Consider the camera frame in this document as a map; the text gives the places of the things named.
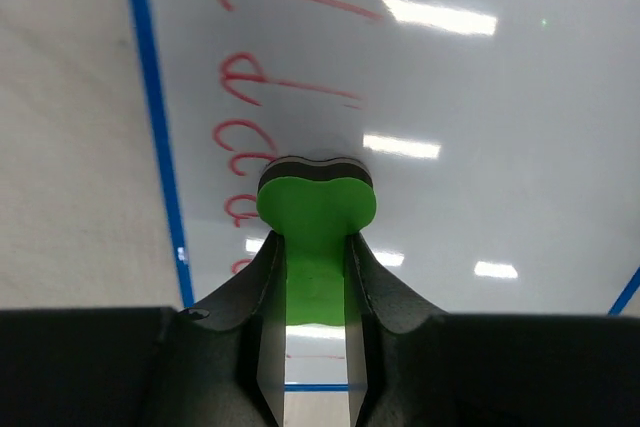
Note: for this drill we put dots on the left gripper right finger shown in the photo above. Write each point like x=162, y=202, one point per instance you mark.
x=410, y=363

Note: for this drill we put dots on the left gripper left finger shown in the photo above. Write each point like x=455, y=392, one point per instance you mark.
x=219, y=362

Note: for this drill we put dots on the green black eraser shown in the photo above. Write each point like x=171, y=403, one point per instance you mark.
x=315, y=205

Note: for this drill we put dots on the blue framed whiteboard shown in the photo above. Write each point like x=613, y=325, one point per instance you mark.
x=502, y=137

